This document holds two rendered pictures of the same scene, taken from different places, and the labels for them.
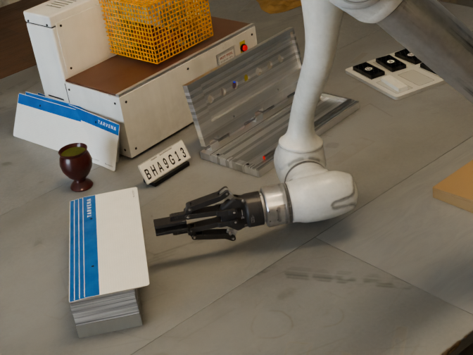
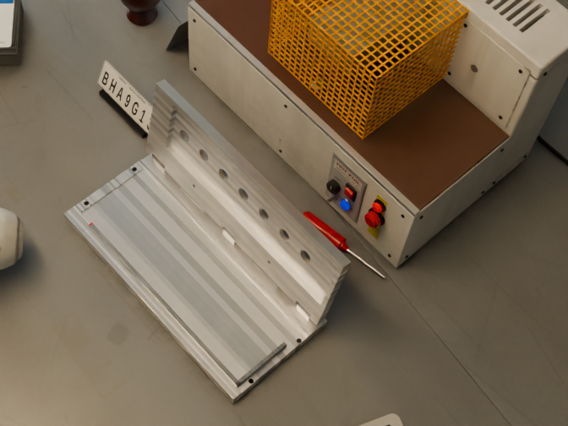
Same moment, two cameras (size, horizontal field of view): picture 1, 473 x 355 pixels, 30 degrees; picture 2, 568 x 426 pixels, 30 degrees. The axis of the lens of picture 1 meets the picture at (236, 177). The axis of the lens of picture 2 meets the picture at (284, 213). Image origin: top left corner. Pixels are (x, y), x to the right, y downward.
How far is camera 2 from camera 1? 2.47 m
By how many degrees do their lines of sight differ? 62
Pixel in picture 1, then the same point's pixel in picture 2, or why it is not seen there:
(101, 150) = not seen: hidden behind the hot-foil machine
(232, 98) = (211, 177)
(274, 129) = (184, 253)
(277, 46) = (310, 243)
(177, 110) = (258, 116)
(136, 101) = (207, 37)
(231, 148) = (150, 188)
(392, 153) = (51, 414)
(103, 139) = not seen: hidden behind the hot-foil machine
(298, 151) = not seen: outside the picture
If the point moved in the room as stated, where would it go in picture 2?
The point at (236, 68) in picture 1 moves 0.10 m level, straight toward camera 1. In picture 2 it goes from (236, 169) to (173, 164)
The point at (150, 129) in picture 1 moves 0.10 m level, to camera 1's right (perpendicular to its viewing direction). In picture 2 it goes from (218, 82) to (215, 128)
